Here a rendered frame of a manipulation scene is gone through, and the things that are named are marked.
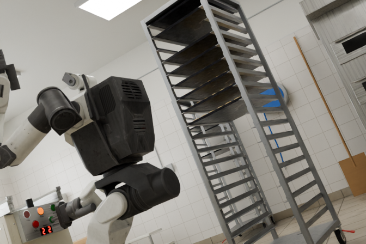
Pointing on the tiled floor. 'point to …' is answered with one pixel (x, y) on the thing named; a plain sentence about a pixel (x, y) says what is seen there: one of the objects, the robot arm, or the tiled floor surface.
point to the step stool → (148, 237)
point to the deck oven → (343, 32)
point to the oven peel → (359, 159)
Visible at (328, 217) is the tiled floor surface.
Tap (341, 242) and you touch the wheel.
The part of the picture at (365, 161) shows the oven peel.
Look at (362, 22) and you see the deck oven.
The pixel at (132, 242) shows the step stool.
